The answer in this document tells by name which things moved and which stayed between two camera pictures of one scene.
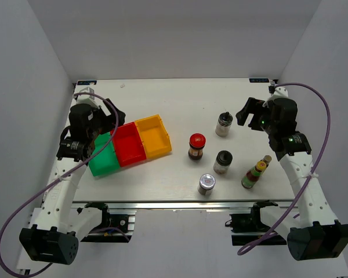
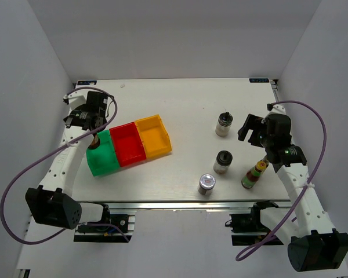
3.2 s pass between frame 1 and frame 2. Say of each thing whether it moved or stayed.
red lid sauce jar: moved
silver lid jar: stayed
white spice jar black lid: stayed
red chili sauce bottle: stayed
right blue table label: stayed
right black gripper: moved
